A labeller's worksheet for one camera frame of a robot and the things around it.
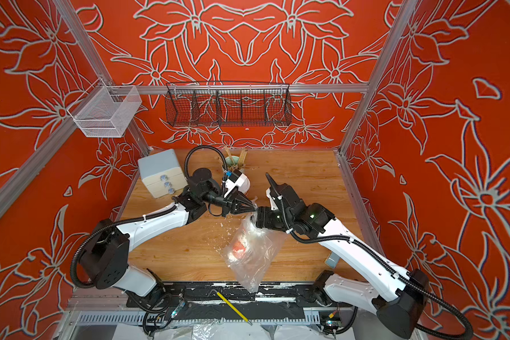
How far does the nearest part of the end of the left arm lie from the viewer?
2.05 ft

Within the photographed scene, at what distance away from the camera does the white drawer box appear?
3.00ft

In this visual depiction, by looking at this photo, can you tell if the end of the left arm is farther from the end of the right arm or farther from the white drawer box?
the white drawer box

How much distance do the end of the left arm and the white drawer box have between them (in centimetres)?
40
